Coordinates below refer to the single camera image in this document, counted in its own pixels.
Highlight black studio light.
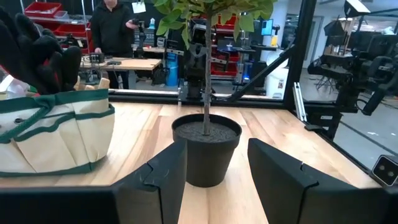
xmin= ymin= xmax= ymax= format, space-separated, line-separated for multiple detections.
xmin=343 ymin=0 xmax=371 ymax=19

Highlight silver aluminium bar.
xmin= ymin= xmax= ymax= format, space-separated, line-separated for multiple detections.
xmin=292 ymin=82 xmax=308 ymax=123

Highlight shelf rack with red bins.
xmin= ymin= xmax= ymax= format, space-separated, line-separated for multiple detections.
xmin=20 ymin=0 xmax=93 ymax=54

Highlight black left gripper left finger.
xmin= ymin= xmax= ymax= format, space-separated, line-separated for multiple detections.
xmin=0 ymin=139 xmax=188 ymax=224

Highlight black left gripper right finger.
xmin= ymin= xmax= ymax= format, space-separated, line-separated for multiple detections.
xmin=247 ymin=138 xmax=398 ymax=224

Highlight person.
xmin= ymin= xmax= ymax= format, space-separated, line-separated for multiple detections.
xmin=90 ymin=0 xmax=139 ymax=90

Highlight small wooden desk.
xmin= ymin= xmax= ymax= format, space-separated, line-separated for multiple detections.
xmin=133 ymin=45 xmax=167 ymax=54

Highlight blue barrel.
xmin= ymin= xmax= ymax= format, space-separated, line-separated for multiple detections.
xmin=165 ymin=52 xmax=179 ymax=87

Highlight red and black garden glove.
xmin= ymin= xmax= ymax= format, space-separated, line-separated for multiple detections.
xmin=0 ymin=6 xmax=83 ymax=96

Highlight small black device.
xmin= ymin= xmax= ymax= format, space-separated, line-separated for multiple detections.
xmin=89 ymin=52 xmax=106 ymax=63

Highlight black background robot station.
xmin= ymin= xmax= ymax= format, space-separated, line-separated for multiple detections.
xmin=307 ymin=18 xmax=398 ymax=116

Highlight narrow steel trowel wooden handle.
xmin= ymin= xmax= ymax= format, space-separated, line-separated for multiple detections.
xmin=97 ymin=77 xmax=111 ymax=91

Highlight white barrel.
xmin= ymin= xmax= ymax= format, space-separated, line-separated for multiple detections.
xmin=265 ymin=49 xmax=290 ymax=100

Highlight dark rack with red bins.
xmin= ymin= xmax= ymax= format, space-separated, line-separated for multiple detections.
xmin=210 ymin=14 xmax=242 ymax=78

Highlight green plant in black pot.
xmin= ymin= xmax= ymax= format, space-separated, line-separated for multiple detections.
xmin=152 ymin=0 xmax=277 ymax=189

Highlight long wooden desk grey legs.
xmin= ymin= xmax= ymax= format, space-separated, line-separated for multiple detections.
xmin=80 ymin=55 xmax=163 ymax=90

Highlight green spray bottle white nozzle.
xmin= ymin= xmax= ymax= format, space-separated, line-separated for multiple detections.
xmin=0 ymin=73 xmax=39 ymax=100

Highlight black tool chest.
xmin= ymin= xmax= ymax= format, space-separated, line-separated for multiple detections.
xmin=133 ymin=27 xmax=156 ymax=47

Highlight grey table-level camera box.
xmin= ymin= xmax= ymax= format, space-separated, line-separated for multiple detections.
xmin=371 ymin=154 xmax=398 ymax=187

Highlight white paper sheet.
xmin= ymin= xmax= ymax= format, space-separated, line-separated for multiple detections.
xmin=131 ymin=1 xmax=147 ymax=14

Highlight beige gardening bag black handles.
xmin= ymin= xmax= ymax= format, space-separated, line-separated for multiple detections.
xmin=0 ymin=88 xmax=116 ymax=178

